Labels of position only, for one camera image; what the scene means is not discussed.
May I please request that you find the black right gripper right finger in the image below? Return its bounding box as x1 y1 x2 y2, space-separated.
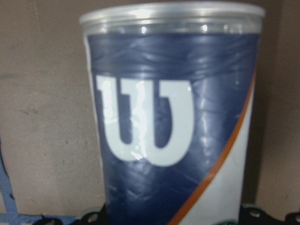
239 204 269 225

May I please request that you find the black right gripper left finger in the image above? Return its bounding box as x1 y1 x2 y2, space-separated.
81 204 107 225

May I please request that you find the white blue tennis ball can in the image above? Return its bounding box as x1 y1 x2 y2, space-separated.
79 1 265 225

